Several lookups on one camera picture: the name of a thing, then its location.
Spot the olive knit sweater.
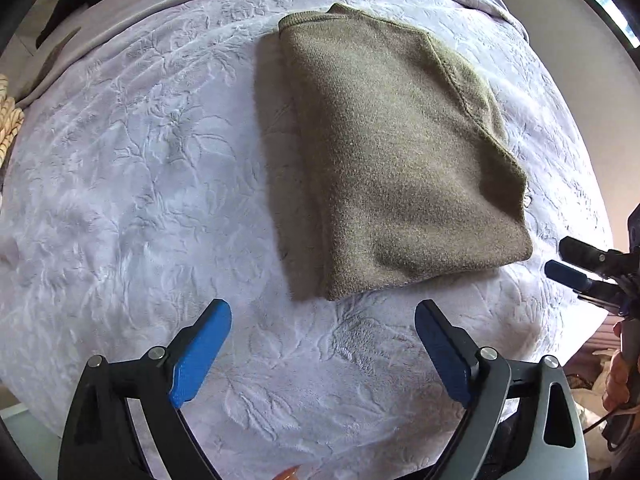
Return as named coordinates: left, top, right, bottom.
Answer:
left=255, top=2, right=533, bottom=303

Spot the person's right hand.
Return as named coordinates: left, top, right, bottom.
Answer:
left=601, top=319, right=632, bottom=412

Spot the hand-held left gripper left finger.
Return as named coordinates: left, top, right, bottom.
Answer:
left=57, top=299, right=232, bottom=480

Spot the black cable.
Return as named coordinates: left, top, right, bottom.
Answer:
left=582, top=407, right=621, bottom=433

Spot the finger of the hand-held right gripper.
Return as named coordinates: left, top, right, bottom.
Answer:
left=544, top=260, right=608, bottom=306
left=558, top=236, right=621, bottom=276

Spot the lavender embossed blanket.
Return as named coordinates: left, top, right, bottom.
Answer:
left=0, top=0, right=613, bottom=480

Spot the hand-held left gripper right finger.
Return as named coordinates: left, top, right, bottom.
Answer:
left=415, top=300, right=588, bottom=480

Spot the window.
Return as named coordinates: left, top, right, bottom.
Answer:
left=564, top=0, right=640, bottom=48

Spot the beige striped cloth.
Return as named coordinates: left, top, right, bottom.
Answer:
left=0, top=74, right=26, bottom=166

